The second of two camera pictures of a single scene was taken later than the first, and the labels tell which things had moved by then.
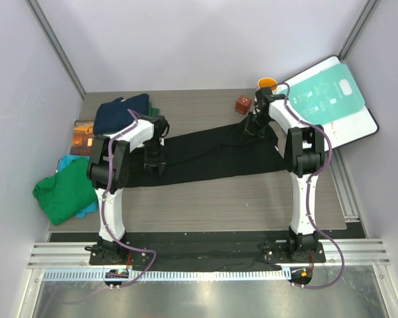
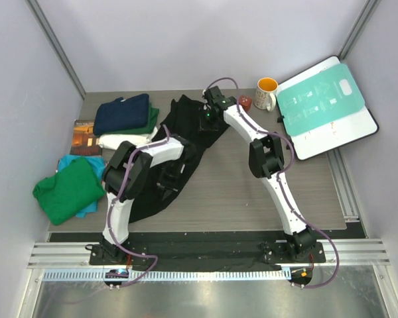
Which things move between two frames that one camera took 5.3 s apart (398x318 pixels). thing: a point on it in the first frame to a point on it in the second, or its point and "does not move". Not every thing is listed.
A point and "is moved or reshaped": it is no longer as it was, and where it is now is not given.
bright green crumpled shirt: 67,193 does not move
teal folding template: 326,97 does not move
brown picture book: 82,137 does not move
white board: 358,124 does not move
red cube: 243,104 does not move
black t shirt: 223,151 is moved or reshaped
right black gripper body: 255,124 to 207,121
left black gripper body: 154,153 to 170,177
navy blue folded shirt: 111,115 does not move
